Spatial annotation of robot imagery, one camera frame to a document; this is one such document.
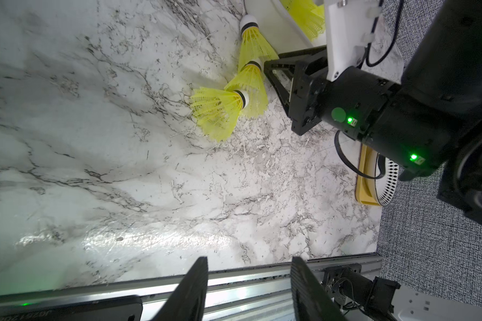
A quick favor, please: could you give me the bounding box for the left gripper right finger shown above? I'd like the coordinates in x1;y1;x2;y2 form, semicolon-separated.
291;257;337;320

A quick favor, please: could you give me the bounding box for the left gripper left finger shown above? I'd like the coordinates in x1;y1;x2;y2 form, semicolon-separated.
153;257;208;321

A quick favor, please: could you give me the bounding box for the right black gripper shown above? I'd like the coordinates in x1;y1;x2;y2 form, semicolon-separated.
264;45;400;140

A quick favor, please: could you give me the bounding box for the yellow shuttlecock three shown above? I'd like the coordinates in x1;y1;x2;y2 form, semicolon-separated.
238;14;279;72

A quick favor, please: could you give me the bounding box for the white plastic storage box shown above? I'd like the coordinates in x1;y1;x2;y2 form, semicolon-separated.
244;0;326;54

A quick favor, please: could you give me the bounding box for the yellow shuttlecock seven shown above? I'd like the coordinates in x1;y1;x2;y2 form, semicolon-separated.
281;0;325;41

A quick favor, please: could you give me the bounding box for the yellow shuttlecock four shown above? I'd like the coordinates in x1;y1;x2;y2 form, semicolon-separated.
224;59;269;118

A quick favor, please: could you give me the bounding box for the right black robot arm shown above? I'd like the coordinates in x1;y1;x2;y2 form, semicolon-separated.
264;1;482;226

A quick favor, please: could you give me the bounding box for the yellow shuttlecock nine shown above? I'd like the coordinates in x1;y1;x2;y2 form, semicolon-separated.
190;87;250;142

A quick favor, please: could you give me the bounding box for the yellow tray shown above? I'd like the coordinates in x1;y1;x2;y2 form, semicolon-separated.
355;145;380;206

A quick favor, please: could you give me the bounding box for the black dotted white plate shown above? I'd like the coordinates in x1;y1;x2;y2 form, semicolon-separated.
375;159;399;207

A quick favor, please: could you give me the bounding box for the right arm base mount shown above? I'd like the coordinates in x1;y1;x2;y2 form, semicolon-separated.
323;264;401;320

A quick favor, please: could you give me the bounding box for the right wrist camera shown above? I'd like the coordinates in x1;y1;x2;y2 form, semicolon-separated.
324;0;382;82

